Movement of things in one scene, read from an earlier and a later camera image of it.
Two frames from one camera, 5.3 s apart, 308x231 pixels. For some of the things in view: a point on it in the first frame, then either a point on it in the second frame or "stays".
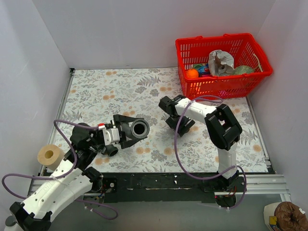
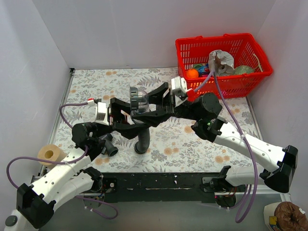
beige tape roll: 50,155 stays
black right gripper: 178,121 to 167,100
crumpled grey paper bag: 220,63 stays
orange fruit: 192,73 stays
